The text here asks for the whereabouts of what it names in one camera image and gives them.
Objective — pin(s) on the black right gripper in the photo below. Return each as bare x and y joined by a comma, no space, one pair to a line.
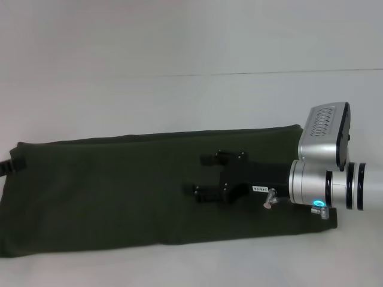
257,176

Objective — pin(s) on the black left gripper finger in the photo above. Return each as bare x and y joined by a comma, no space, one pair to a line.
13,166

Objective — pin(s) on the dark green FREE T-shirt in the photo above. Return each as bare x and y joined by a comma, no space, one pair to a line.
119,194

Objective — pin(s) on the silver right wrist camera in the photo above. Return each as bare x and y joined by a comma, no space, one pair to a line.
323,134

